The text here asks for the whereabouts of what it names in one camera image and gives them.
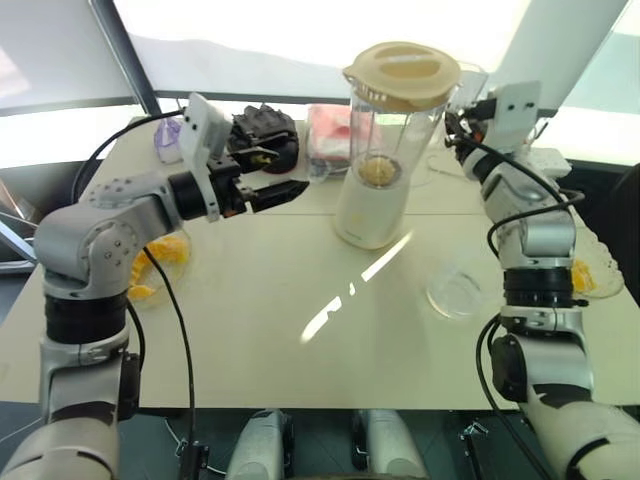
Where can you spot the cream blender base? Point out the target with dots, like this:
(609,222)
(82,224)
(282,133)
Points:
(367,215)

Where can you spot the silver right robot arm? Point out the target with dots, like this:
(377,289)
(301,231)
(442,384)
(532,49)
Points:
(545,235)

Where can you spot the purple clear plastic bag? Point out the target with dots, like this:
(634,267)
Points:
(167,140)

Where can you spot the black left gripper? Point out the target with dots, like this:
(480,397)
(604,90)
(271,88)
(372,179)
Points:
(227,192)

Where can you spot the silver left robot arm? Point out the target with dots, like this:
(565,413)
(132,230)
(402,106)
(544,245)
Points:
(75,235)

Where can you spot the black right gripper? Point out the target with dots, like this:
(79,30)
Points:
(470,125)

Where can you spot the cream blender jar lid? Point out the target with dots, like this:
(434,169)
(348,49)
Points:
(400,75)

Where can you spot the peeled orange segment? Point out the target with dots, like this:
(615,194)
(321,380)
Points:
(378,171)

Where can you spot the scalloped glass bowl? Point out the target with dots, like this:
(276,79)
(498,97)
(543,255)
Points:
(607,270)

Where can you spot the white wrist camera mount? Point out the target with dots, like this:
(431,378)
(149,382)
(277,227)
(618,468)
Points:
(517,107)
(200,130)

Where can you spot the clear blender jar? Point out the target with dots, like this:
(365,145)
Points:
(365,135)

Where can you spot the clear empty glass bowl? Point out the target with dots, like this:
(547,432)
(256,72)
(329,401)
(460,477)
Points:
(455,292)

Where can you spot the grey rounded leg cover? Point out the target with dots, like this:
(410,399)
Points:
(260,445)
(390,445)

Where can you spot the orange segments pile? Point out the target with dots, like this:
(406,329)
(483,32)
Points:
(170,250)
(582,277)

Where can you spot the pink cloth in plastic bag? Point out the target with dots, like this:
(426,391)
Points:
(327,130)

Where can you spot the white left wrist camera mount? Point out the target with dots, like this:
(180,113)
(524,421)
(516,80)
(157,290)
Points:
(200,130)

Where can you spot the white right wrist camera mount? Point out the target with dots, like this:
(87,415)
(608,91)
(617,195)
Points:
(517,107)

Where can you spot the black lumpy object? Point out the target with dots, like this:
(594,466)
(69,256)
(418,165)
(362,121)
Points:
(265,125)

